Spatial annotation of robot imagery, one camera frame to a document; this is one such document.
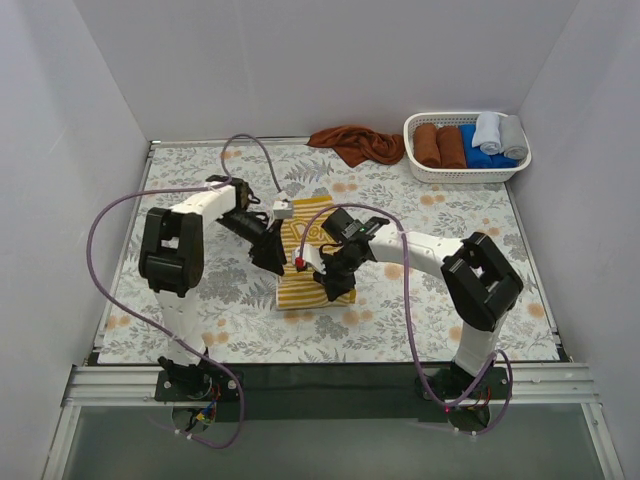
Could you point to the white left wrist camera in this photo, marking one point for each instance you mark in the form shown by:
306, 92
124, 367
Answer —
282, 209

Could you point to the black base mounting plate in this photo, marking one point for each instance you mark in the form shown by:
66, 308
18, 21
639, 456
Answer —
330, 391

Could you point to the aluminium frame rail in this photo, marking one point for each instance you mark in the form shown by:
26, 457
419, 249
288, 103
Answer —
534, 383

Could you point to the rolled light blue towel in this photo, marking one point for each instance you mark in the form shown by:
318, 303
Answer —
487, 133

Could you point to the rolled grey towel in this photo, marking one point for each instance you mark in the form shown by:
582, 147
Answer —
513, 141

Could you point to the floral patterned table mat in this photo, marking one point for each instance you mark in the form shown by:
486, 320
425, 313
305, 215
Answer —
387, 323

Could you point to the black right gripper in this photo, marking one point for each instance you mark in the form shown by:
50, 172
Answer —
338, 275

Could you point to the yellow striped towel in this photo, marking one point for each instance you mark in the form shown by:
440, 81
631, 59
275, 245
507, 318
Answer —
298, 290

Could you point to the brown towel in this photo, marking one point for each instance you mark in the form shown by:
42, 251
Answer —
356, 144
451, 148
426, 151

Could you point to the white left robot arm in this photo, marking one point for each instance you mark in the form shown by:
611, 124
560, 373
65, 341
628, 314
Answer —
172, 260

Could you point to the white plastic basket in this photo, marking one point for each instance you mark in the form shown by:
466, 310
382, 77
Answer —
454, 176

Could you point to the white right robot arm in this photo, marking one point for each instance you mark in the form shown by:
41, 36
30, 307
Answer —
481, 283

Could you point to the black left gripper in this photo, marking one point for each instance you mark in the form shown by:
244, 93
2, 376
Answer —
267, 245

